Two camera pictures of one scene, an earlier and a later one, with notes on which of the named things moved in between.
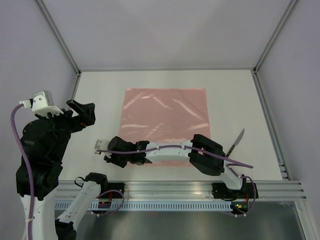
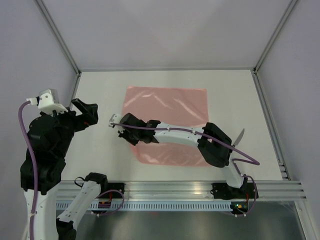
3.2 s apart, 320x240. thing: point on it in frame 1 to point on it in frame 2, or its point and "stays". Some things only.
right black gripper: [110, 158] to [123, 134]
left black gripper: [86, 117] stays
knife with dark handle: [237, 141] stays
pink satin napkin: [164, 115] stays
